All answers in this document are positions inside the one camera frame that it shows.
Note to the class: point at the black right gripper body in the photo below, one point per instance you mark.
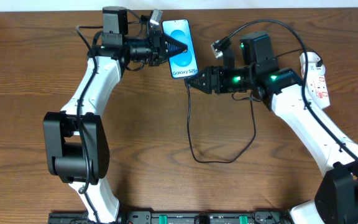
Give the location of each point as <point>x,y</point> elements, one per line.
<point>214,80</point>

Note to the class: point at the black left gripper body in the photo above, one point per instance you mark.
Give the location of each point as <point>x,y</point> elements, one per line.
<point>159,49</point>

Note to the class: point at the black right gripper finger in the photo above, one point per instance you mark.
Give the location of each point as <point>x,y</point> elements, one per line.
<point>203,87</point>
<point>202,76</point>

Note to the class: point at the blue Galaxy smartphone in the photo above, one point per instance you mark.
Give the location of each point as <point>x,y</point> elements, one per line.
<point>182,58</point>

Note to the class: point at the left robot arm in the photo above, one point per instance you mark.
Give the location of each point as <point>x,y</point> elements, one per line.
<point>76,145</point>

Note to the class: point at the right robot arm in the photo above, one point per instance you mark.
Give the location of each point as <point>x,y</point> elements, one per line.
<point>300,101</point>

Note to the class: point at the white USB charger plug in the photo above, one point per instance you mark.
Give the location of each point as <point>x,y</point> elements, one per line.
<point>315,64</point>

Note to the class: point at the white power strip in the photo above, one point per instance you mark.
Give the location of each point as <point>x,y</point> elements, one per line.
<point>317,88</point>

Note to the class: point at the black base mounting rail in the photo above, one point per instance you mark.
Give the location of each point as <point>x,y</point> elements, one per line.
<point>145,217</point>

